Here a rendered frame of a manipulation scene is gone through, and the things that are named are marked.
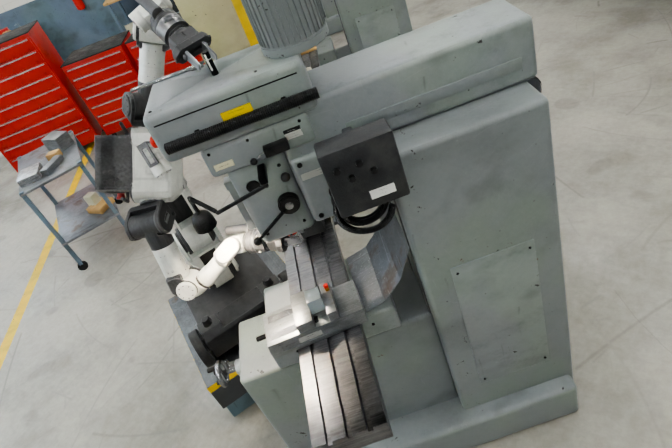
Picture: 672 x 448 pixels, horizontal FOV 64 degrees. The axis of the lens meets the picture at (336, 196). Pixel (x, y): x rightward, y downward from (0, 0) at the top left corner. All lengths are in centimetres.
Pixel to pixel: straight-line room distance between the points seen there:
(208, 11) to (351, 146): 214
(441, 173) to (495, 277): 52
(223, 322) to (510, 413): 137
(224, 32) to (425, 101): 196
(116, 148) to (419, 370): 147
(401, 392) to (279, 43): 157
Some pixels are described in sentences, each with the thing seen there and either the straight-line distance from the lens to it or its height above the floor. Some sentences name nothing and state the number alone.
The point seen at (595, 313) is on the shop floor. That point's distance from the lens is 306.
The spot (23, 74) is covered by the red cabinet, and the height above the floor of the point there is 108.
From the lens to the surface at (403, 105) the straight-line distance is 161.
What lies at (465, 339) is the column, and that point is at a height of 66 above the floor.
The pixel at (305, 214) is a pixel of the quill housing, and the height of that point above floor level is 138.
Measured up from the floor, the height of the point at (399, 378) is 47.
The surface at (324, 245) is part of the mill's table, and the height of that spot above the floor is 97.
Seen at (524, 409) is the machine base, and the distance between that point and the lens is 256.
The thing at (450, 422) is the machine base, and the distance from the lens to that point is 254.
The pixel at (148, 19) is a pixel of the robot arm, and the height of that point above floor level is 206.
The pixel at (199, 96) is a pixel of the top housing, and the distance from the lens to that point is 152.
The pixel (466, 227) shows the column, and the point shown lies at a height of 120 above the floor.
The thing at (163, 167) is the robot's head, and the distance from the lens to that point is 194.
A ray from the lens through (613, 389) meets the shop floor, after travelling 282.
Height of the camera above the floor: 241
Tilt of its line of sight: 35 degrees down
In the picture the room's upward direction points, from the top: 22 degrees counter-clockwise
